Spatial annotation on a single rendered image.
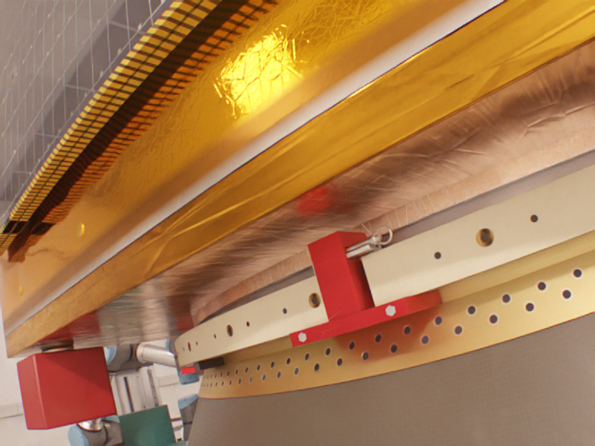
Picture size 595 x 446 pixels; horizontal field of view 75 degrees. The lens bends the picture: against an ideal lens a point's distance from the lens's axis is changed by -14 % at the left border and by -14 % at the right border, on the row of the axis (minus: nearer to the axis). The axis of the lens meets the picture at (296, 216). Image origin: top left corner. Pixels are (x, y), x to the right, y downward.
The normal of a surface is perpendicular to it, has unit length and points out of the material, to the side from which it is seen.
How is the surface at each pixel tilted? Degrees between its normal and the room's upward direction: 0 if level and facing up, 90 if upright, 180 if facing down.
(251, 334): 90
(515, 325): 61
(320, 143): 90
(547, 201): 90
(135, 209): 90
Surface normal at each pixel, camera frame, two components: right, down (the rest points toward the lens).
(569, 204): -0.44, -0.15
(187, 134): -0.63, -0.03
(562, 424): -0.55, -0.54
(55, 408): 0.73, -0.37
